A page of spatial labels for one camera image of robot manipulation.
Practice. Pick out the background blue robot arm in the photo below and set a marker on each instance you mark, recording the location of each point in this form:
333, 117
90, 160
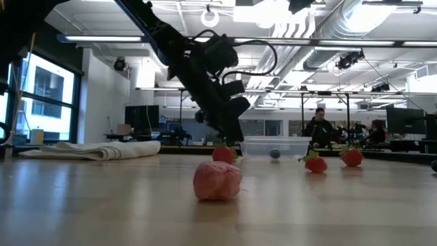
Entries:
356, 131

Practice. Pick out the folded white towel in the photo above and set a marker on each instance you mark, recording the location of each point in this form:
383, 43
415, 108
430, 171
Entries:
102, 150

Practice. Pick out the background black robot equipment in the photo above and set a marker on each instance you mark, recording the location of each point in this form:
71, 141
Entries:
175, 135

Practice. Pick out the small blue box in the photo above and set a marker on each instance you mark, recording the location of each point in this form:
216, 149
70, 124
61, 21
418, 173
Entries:
18, 139

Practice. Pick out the black monitor at room edge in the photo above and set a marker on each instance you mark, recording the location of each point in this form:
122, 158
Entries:
431, 126

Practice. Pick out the long ceiling light strip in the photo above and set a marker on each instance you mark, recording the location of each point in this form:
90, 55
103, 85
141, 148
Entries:
102, 38

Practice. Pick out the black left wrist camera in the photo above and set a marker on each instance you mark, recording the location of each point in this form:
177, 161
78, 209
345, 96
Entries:
233, 89

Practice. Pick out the black table edge rail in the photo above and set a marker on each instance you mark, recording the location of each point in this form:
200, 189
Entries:
392, 156

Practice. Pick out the small cardboard box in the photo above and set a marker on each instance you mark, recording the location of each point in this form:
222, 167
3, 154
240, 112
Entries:
123, 129

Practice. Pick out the white cylindrical tub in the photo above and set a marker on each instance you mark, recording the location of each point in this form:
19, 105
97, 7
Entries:
37, 136

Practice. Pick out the clear plastic tupperware container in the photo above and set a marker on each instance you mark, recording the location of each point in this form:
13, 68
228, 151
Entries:
290, 145

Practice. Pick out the pink knobbly toy fruit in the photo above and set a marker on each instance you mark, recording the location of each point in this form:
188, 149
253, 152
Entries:
217, 181

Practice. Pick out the red toy strawberry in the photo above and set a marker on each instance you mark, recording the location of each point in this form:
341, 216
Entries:
223, 155
352, 158
317, 164

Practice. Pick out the black overhead rig camera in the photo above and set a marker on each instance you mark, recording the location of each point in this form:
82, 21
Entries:
348, 59

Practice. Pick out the wide black computer monitor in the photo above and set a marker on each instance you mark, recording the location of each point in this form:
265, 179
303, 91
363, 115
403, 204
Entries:
405, 120

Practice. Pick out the blue toy blueberry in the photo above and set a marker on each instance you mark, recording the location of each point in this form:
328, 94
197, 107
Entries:
274, 153

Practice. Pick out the dark object at table edge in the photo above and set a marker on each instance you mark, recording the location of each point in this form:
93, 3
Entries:
434, 165

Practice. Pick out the silver ventilation duct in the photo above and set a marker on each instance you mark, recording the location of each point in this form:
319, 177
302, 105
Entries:
341, 27

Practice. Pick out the black hanging camera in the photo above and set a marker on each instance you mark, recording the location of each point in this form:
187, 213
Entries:
380, 87

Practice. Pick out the black framed window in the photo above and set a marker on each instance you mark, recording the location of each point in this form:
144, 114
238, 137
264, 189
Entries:
76, 109

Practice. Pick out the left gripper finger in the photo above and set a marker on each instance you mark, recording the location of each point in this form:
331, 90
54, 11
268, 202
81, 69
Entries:
223, 135
236, 131

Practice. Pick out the person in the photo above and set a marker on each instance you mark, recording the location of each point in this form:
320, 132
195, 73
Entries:
319, 131

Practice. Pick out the black round ceiling speaker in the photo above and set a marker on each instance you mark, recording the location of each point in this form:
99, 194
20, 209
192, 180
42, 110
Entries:
119, 64

